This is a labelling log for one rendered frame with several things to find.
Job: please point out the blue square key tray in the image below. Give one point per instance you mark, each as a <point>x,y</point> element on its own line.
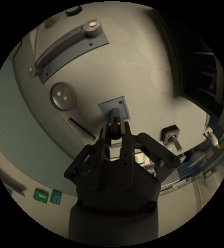
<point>109,106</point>

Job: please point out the grey steel shaft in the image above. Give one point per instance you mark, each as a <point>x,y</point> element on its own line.
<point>177,143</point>

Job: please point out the white printed box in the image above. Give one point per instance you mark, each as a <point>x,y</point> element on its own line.
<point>142,158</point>

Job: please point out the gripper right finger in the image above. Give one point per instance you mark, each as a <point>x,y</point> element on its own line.
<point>162,155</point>

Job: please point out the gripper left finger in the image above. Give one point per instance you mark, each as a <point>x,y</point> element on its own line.
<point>79,168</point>

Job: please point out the green box with blue switches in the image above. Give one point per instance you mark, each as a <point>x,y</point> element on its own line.
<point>55,197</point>

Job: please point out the teal round cap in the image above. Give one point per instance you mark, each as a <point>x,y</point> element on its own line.
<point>72,10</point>

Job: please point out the grey round die cylinder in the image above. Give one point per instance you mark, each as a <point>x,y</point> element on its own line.
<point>93,31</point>

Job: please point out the black square block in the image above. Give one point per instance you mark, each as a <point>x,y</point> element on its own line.
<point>167,131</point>

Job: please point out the white squeeze bottle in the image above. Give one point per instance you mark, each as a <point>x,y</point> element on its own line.
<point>213,140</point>

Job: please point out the green wall box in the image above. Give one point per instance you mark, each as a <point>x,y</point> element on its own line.
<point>40,196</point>

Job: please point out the white dummy tablet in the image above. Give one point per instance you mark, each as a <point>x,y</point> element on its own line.
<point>92,24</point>

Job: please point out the dark grey curved chute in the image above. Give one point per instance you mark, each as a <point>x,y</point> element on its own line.
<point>59,46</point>

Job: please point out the grey short peg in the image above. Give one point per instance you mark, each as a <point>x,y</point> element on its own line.
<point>33,71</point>

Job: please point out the blue storage box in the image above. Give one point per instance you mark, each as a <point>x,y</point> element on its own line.
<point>186,169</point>

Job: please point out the grey round dish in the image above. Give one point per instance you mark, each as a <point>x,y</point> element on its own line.
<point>62,102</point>

